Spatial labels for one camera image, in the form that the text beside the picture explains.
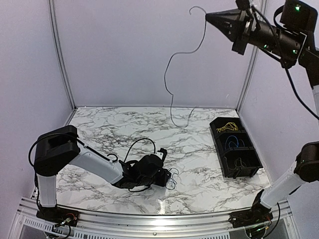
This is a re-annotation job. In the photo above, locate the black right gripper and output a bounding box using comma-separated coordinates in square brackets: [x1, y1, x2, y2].
[206, 6, 304, 62]

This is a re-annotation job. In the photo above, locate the blue cable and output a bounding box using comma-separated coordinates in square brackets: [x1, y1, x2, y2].
[166, 168, 180, 190]
[224, 135, 246, 150]

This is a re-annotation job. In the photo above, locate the dark grey cable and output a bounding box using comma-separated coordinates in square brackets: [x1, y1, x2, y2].
[224, 156, 247, 174]
[163, 6, 209, 128]

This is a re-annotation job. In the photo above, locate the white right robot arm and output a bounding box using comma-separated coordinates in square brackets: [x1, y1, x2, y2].
[205, 0, 319, 223]

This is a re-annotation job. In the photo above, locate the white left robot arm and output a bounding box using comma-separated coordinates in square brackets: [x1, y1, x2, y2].
[28, 125, 171, 222]

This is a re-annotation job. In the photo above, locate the black bin middle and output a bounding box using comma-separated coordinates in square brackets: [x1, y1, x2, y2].
[213, 132, 258, 161]

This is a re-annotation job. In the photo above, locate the black bin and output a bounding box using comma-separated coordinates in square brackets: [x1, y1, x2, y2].
[219, 157, 263, 179]
[209, 117, 246, 139]
[213, 132, 258, 161]

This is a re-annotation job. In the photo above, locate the black bin near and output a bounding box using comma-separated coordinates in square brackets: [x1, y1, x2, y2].
[219, 157, 263, 179]

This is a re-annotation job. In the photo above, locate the black bin far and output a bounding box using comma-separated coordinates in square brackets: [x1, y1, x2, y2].
[209, 117, 246, 139]

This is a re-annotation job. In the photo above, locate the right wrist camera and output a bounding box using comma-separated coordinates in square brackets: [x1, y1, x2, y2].
[235, 0, 254, 11]

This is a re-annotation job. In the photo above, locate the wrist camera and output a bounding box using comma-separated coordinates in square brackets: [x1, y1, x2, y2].
[156, 148, 167, 162]
[235, 0, 254, 11]

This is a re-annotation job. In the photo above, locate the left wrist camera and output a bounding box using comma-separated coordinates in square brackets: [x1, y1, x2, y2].
[156, 148, 167, 162]

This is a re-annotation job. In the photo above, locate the right corner aluminium post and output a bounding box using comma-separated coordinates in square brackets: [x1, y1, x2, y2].
[236, 0, 268, 114]

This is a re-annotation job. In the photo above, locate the corner aluminium post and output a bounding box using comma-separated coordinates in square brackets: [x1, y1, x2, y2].
[236, 0, 268, 114]
[48, 0, 77, 110]

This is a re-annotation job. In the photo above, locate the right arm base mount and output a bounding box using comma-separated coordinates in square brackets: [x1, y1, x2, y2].
[228, 209, 273, 228]

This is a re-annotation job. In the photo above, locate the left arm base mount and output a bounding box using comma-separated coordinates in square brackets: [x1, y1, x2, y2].
[36, 207, 80, 227]

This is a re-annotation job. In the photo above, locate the aluminium front rail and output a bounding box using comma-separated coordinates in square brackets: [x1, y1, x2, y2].
[8, 198, 300, 239]

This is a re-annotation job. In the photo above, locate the left corner aluminium post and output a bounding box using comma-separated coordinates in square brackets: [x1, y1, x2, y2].
[48, 0, 77, 110]

